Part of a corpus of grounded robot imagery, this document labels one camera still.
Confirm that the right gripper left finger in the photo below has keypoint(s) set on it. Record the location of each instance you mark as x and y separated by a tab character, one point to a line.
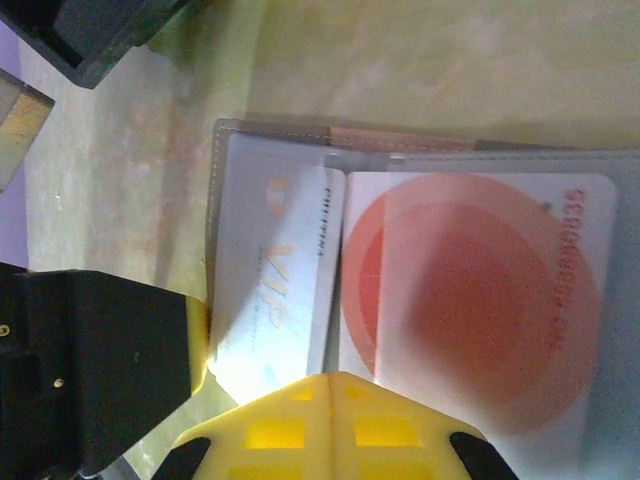
270	430

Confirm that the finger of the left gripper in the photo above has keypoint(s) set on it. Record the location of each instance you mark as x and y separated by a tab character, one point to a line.
198	345

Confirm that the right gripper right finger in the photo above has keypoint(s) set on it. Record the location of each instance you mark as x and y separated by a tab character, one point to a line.
390	435

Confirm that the grey leather card holder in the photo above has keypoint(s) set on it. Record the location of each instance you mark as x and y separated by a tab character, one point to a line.
400	140

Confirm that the white VIP card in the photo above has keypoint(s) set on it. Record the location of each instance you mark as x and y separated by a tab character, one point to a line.
280	280

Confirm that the black plastic bin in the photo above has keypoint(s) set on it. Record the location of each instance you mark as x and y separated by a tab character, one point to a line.
100	50

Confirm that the aluminium frame post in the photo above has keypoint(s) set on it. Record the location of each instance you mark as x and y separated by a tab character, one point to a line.
20	130

